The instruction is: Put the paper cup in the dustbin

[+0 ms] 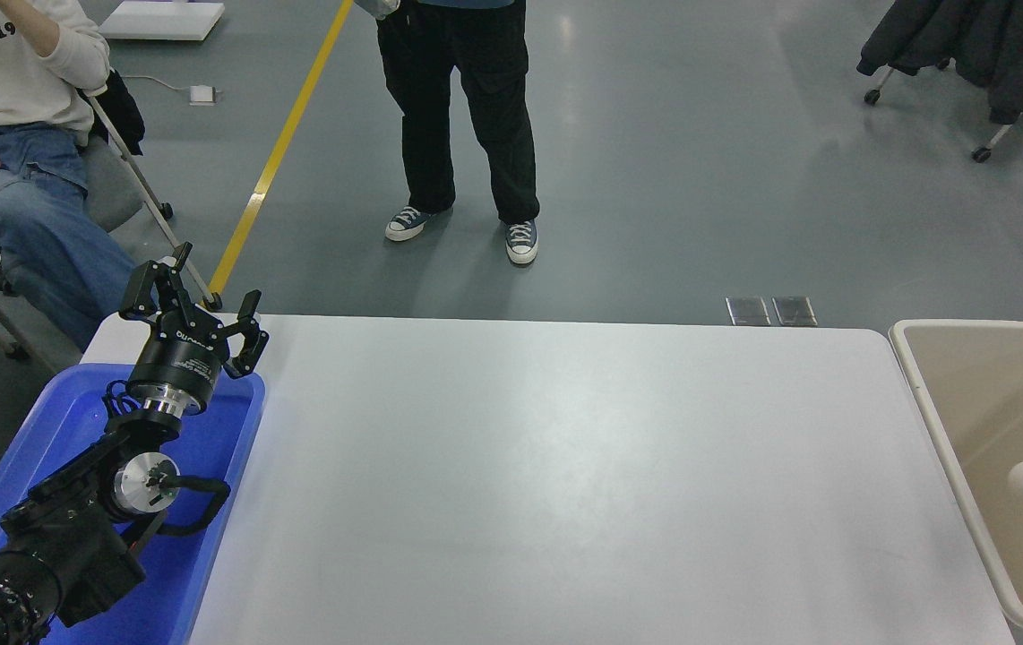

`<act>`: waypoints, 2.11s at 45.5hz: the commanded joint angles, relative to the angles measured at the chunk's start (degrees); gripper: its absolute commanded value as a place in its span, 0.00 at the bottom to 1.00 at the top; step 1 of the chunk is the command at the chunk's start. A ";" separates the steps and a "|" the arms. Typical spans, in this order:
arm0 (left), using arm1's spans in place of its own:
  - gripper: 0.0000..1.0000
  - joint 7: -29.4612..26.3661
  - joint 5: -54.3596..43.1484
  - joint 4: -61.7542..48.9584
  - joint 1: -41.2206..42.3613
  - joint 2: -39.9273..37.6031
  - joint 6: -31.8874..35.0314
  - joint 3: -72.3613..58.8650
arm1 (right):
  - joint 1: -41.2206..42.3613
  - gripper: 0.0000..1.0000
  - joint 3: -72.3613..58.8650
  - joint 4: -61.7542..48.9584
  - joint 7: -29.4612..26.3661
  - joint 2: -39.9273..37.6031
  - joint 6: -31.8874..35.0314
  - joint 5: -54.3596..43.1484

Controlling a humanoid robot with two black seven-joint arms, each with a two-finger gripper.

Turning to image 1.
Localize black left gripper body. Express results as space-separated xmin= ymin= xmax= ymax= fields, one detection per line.
xmin=128 ymin=318 xmax=228 ymax=404

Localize blue plastic tray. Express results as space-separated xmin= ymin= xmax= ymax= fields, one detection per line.
xmin=0 ymin=363 xmax=266 ymax=645

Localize grey folding chair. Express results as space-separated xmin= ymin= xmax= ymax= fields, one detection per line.
xmin=0 ymin=85 xmax=224 ymax=373

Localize large pale bin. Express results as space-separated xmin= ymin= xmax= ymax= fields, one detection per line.
xmin=888 ymin=319 xmax=1023 ymax=637

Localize black bag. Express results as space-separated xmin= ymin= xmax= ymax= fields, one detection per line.
xmin=86 ymin=70 xmax=145 ymax=155

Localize seated person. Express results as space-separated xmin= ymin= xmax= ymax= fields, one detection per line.
xmin=0 ymin=0 xmax=138 ymax=350

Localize white flat board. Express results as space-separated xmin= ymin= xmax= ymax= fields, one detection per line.
xmin=99 ymin=0 xmax=226 ymax=41

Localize standing person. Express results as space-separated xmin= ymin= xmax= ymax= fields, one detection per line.
xmin=355 ymin=0 xmax=541 ymax=266

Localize white wheeled rack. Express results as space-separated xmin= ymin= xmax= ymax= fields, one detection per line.
xmin=864 ymin=58 xmax=1023 ymax=164

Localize dark jackets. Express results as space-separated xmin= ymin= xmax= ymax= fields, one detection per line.
xmin=856 ymin=0 xmax=1023 ymax=126

